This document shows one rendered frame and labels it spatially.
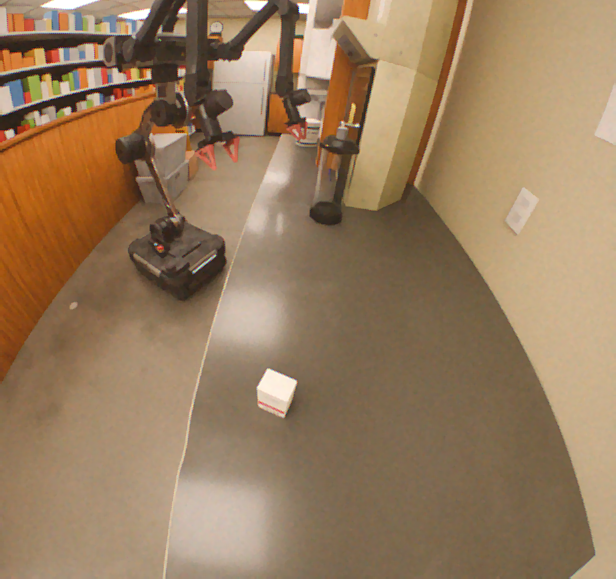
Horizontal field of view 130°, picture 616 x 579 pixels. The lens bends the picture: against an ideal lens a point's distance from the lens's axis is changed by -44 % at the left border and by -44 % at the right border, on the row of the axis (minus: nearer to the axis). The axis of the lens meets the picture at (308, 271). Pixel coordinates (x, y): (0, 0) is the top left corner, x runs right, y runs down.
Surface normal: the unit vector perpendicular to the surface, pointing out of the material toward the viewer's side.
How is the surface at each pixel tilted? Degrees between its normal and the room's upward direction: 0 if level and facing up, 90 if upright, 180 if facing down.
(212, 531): 0
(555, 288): 90
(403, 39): 90
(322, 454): 1
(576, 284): 90
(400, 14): 90
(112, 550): 0
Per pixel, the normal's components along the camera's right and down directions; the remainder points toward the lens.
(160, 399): 0.14, -0.73
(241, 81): 0.00, 0.67
